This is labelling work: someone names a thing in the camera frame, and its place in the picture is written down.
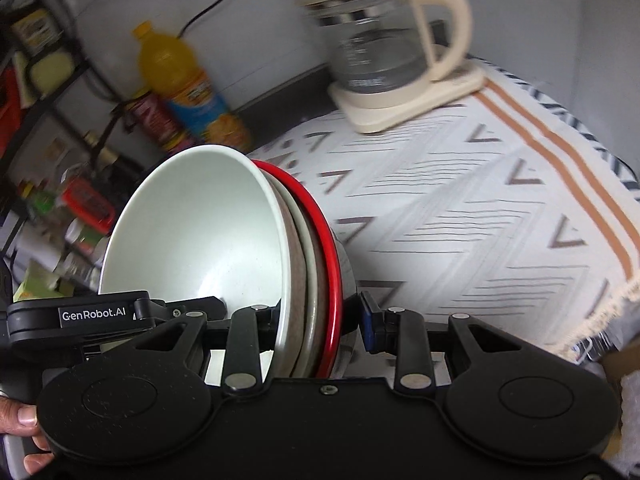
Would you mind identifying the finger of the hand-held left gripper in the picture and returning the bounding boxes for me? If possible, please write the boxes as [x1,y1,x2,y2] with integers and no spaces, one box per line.
[135,296,228,330]

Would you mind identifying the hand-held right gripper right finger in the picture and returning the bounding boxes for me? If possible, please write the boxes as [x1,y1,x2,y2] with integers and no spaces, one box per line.
[357,291,531,392]

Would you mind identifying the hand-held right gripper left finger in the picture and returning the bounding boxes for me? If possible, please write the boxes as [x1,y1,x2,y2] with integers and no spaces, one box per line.
[132,305,281,392]

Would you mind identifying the grey green plate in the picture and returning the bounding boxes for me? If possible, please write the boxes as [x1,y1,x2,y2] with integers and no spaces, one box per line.
[295,195,327,378]

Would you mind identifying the brown speckled bowl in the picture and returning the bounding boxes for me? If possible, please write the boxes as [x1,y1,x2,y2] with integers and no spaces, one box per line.
[265,170,315,378]

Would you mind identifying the pale green bowl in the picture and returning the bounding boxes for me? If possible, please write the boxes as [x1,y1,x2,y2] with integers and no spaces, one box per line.
[97,144,293,378]

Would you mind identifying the person's left hand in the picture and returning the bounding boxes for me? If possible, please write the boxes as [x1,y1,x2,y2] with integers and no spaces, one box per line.
[0,395,53,478]

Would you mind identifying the green packet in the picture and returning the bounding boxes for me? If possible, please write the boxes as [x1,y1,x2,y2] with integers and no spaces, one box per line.
[12,265,76,301]

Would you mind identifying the red lidded container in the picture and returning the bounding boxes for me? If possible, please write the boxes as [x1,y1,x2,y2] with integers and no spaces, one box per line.
[62,177,118,233]

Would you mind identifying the patterned white tablecloth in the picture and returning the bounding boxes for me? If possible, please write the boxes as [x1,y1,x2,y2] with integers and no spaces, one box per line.
[245,60,640,361]

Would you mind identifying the red snack can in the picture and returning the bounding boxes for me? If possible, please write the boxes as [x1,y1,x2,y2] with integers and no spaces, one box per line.
[125,94,198,153]

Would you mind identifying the cream kettle base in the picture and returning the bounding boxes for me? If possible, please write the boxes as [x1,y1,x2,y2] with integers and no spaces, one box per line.
[327,55,488,135]

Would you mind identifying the black shelf rack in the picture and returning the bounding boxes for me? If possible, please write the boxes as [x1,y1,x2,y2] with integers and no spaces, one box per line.
[0,0,146,281]

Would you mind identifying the orange juice bottle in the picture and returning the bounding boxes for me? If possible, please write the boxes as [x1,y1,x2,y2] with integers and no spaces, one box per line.
[132,21,253,153]

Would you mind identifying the pale yellow sponge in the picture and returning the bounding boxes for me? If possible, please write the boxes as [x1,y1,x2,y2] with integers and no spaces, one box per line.
[27,52,76,93]

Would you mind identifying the yellow label jar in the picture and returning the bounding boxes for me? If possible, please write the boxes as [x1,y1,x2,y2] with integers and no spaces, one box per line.
[12,7,63,53]

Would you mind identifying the glass kettle with cream handle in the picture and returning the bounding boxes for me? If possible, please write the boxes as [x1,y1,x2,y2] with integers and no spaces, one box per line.
[297,0,475,96]

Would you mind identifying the grey hose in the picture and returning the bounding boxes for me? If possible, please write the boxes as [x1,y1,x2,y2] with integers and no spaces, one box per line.
[25,0,126,103]

